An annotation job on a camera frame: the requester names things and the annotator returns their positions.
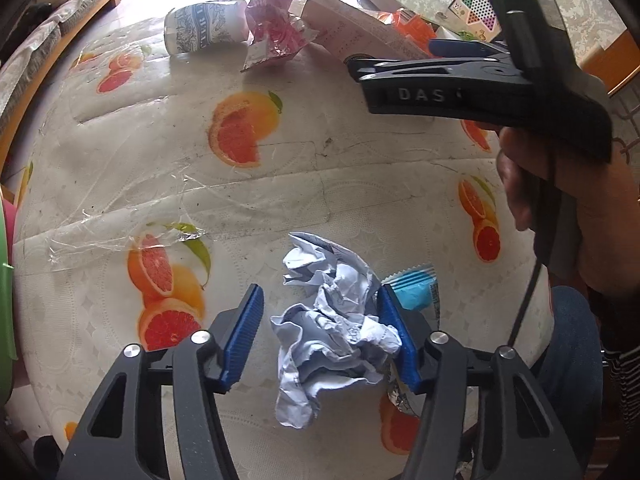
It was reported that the striped sofa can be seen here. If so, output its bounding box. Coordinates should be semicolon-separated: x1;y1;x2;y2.
0;0;116;131

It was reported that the white paper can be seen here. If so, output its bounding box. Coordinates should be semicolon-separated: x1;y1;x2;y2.
270;231;403;429

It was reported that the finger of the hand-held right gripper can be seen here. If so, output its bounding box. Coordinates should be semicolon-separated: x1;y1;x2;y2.
346;56;521;83
429;37;513;61

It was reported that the blue jeans leg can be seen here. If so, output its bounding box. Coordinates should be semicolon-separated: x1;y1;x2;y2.
535;285;608;441

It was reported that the striped shirt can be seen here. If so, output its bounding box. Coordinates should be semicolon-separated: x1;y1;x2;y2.
602;345;640;461

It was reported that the orange plastic bag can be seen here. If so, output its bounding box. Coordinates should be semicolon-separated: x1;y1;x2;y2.
377;8;438;43

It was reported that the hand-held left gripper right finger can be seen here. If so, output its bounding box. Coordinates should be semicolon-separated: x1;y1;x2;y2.
377;284;586;480

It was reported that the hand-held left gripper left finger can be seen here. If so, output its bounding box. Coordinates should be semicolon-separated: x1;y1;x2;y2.
55;282;266;480

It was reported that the white printed paper cup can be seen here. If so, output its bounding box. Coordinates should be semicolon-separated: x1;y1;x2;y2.
164;0;250;56

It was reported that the checkers game board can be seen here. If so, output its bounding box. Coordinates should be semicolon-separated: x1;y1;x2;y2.
450;0;506;43

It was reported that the pink crumpled wrapper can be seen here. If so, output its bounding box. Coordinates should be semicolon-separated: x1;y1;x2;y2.
242;0;318;73

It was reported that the beige cardboard box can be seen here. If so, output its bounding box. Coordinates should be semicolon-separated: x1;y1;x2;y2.
300;0;431;66

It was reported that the person's right hand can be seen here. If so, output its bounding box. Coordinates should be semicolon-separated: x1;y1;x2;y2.
496;127;640;293

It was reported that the clear plastic film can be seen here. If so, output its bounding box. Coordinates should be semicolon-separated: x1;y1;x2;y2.
47;175;208;271

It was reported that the blue snack wrapper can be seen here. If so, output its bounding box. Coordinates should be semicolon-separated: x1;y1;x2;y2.
382;266;442;418

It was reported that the red bin with green rim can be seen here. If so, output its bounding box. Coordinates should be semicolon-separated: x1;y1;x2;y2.
0;200;21;406

